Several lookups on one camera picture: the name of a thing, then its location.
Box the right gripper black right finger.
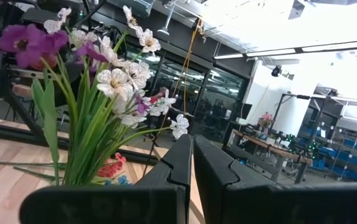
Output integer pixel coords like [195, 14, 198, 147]
[193, 134, 357, 224]

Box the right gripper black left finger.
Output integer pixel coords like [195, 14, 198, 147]
[19, 133, 194, 224]

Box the purple artificial flower stem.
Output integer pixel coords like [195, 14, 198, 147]
[0, 24, 150, 187]

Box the orange artificial flower stem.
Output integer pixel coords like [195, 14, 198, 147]
[0, 151, 128, 180]

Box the white artificial flower stem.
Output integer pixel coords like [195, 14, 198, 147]
[42, 4, 191, 187]

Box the distant wooden work table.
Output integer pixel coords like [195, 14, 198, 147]
[232, 129, 313, 184]

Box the distant pink flower bunch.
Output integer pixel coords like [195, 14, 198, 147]
[257, 111, 275, 129]

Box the distant black monitor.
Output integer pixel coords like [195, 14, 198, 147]
[239, 102, 254, 121]

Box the grey hanging lamp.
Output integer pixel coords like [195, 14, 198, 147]
[158, 0, 179, 35]

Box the white ceiling light strip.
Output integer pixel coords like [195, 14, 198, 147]
[214, 39, 357, 60]

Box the black aluminium table frame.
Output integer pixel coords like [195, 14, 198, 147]
[0, 119, 159, 166]

